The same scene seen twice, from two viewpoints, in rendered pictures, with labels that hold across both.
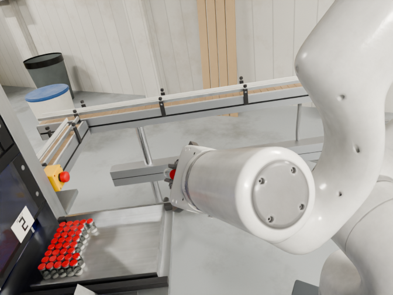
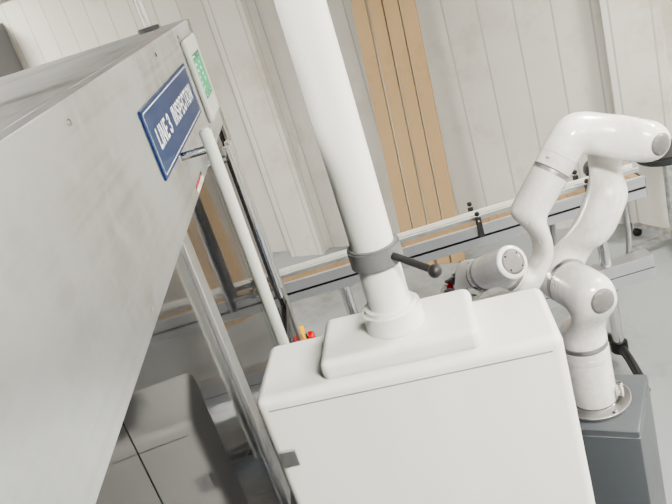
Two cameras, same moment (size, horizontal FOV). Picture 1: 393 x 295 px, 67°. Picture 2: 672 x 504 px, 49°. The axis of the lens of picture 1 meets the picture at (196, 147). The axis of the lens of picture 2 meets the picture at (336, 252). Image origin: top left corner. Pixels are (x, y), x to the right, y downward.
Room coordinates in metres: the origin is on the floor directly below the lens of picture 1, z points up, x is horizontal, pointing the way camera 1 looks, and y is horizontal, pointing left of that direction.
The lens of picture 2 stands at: (-1.35, 0.35, 2.17)
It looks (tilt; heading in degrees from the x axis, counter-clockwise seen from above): 22 degrees down; 359
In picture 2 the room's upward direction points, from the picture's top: 18 degrees counter-clockwise
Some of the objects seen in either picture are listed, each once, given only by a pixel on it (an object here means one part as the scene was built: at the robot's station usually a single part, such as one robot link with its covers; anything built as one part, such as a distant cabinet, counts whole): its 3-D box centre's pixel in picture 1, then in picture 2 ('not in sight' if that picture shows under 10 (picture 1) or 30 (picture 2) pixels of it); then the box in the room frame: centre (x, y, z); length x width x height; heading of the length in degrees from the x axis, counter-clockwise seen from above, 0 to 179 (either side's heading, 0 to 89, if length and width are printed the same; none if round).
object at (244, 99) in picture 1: (203, 99); (425, 239); (1.58, -0.08, 0.92); 1.90 x 0.15 x 0.16; 87
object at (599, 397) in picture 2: not in sight; (589, 372); (0.29, -0.23, 0.95); 0.19 x 0.19 x 0.18
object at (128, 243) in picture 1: (106, 244); not in sight; (0.65, 0.32, 0.90); 0.34 x 0.26 x 0.04; 86
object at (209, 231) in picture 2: not in sight; (242, 316); (0.12, 0.56, 1.50); 0.47 x 0.01 x 0.59; 177
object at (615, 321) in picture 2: not in sight; (608, 281); (1.53, -0.83, 0.46); 0.09 x 0.09 x 0.77; 87
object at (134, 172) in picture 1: (235, 159); (479, 313); (1.57, -0.23, 0.49); 1.60 x 0.08 x 0.12; 87
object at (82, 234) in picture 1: (77, 246); not in sight; (0.65, 0.40, 0.90); 0.18 x 0.02 x 0.05; 176
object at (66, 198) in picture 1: (55, 203); not in sight; (0.92, 0.57, 0.87); 0.14 x 0.13 x 0.02; 87
